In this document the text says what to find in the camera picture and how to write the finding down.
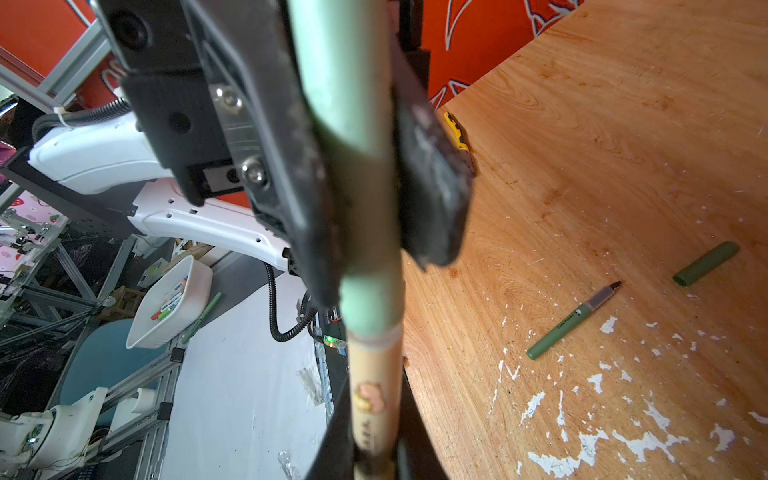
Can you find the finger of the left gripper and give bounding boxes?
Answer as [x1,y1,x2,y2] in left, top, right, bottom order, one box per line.
[389,1,473,269]

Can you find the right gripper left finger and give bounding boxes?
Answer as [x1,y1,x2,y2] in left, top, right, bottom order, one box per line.
[306,383,356,480]

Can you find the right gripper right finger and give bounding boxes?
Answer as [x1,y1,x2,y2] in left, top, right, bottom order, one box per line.
[395,373,448,480]

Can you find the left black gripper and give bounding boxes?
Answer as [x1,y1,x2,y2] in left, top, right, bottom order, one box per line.
[93,1,341,308]

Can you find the dark green pen cap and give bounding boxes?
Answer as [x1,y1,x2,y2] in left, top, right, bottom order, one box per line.
[673,241,740,287]

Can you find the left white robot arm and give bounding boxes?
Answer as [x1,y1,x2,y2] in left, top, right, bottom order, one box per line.
[27,1,472,336]

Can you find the yellow black pliers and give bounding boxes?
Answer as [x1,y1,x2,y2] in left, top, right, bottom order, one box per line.
[443,111,477,178]

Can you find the white tray with markers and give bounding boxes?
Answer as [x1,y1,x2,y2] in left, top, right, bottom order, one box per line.
[126,257,213,349]

